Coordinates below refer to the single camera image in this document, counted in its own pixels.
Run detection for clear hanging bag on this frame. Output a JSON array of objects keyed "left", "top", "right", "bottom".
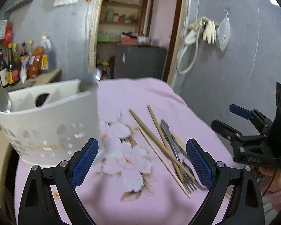
[{"left": 216, "top": 10, "right": 231, "bottom": 51}]

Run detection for right hand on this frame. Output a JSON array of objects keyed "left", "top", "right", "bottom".
[{"left": 258, "top": 168, "right": 281, "bottom": 193}]

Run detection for large steel spoon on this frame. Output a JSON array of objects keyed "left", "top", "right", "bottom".
[{"left": 78, "top": 69, "right": 101, "bottom": 92}]

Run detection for clear oil jug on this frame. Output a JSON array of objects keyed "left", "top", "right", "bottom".
[{"left": 40, "top": 35, "right": 52, "bottom": 71}]

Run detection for pink floral tablecloth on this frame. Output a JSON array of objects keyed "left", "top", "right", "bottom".
[{"left": 13, "top": 77, "right": 240, "bottom": 225}]

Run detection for dark wine bottle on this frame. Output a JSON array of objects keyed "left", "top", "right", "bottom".
[{"left": 0, "top": 49, "right": 9, "bottom": 89}]

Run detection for wooden shelf unit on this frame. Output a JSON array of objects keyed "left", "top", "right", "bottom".
[{"left": 97, "top": 0, "right": 149, "bottom": 44}]

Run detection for cream rubber gloves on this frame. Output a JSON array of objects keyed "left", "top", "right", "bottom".
[{"left": 184, "top": 16, "right": 219, "bottom": 45}]

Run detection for dark grey cabinet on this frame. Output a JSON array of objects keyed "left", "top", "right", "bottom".
[{"left": 114, "top": 45, "right": 167, "bottom": 79}]

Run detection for wooden door frame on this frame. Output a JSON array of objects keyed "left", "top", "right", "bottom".
[{"left": 86, "top": 0, "right": 192, "bottom": 85}]

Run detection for soy sauce bottle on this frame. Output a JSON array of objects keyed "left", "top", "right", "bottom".
[{"left": 7, "top": 43, "right": 20, "bottom": 85}]

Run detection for white hose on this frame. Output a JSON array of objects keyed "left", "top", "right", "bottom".
[{"left": 176, "top": 27, "right": 200, "bottom": 75}]

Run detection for steel fork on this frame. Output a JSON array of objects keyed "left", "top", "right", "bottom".
[
  {"left": 173, "top": 138, "right": 207, "bottom": 191},
  {"left": 160, "top": 119, "right": 197, "bottom": 192}
]

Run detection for red plastic bag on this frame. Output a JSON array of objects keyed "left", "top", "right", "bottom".
[{"left": 3, "top": 23, "right": 13, "bottom": 47}]

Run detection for white plastic utensil holder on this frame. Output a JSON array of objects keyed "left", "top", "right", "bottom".
[{"left": 0, "top": 80, "right": 100, "bottom": 167}]

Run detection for wooden chopstick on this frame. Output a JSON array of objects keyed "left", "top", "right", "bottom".
[
  {"left": 170, "top": 131, "right": 186, "bottom": 151},
  {"left": 129, "top": 109, "right": 195, "bottom": 182},
  {"left": 147, "top": 105, "right": 184, "bottom": 182},
  {"left": 140, "top": 128, "right": 191, "bottom": 199}
]

